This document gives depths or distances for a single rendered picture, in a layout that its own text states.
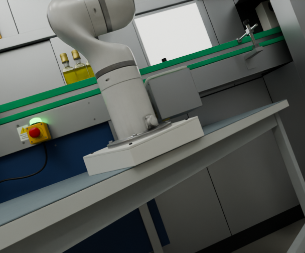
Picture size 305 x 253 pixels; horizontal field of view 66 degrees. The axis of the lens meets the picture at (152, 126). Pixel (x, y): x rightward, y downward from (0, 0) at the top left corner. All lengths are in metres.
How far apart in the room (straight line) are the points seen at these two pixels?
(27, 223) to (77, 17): 0.47
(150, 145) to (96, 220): 0.19
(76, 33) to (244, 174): 1.22
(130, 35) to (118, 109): 0.89
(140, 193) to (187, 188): 0.86
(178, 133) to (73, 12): 0.40
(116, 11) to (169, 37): 0.84
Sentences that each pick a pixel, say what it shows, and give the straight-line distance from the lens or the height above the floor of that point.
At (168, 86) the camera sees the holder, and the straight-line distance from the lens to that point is 0.91.
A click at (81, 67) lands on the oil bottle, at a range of 1.24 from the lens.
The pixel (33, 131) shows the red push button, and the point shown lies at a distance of 0.99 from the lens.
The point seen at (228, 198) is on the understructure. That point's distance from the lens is 1.51.
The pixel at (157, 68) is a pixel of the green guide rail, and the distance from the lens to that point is 1.23.
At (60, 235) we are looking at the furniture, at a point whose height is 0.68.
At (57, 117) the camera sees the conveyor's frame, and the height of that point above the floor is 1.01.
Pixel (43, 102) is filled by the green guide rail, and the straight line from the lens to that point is 1.12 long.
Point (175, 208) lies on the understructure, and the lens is 1.42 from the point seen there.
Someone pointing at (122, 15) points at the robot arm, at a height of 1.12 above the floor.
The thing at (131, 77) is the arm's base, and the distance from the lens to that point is 0.62.
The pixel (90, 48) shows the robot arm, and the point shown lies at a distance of 0.65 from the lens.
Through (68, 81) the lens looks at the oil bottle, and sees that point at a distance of 1.23.
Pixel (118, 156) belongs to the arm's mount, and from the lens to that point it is 0.55.
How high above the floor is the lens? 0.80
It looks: 2 degrees up
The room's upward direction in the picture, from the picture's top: 20 degrees counter-clockwise
